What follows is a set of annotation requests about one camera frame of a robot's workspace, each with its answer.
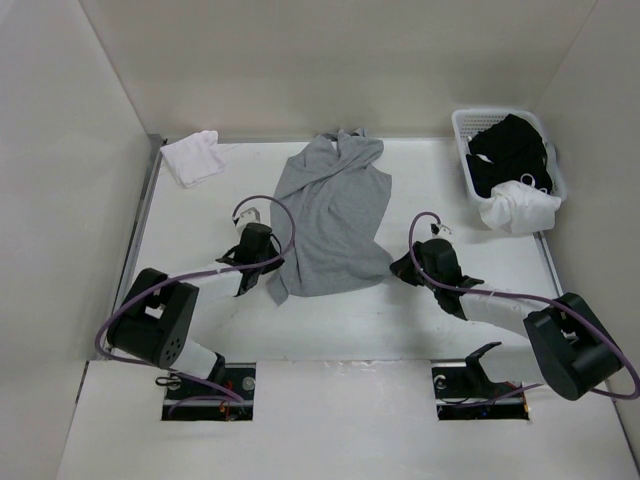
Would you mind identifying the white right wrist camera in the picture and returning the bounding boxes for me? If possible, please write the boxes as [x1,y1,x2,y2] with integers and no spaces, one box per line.
[430,223,452,238]

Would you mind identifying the grey tank top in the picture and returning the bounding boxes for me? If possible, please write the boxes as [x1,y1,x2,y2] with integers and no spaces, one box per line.
[267,129,392,305]

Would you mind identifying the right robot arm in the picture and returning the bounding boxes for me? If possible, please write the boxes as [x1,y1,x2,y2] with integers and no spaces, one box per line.
[390,238,622,401]

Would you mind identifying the white plastic basket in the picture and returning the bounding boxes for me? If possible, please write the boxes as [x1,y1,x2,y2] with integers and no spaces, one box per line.
[451,106,568,208]

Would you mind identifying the black tank top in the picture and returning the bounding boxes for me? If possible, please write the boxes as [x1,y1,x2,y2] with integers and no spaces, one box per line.
[466,114,553,199]

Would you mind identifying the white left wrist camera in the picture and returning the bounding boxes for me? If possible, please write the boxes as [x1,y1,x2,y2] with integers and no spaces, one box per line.
[233,207,261,234]

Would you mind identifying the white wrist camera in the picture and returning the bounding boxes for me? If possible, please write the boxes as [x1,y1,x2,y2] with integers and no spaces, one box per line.
[233,207,261,234]
[430,223,452,238]

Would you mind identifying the folded white tank top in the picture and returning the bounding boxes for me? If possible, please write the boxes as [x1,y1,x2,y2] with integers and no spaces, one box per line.
[160,130,225,188]

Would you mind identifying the white tank top in basket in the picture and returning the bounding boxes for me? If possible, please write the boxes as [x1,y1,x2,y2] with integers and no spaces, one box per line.
[479,173,561,235]

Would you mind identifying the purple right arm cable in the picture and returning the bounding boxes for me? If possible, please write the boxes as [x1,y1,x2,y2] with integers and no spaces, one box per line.
[409,211,640,400]

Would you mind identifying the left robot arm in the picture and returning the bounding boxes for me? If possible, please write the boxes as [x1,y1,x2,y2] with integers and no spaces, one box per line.
[106,222,284,399]

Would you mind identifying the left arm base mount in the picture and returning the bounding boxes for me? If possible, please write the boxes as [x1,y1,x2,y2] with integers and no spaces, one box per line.
[155,363,257,422]

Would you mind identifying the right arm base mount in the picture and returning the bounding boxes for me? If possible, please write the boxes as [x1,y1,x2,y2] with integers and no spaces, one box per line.
[431,342,529,421]

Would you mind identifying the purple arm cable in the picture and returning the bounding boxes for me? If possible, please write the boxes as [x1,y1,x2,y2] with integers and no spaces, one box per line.
[409,211,640,400]
[96,195,296,416]

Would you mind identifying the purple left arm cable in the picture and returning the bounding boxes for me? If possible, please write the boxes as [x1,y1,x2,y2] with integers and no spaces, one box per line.
[96,195,296,416]

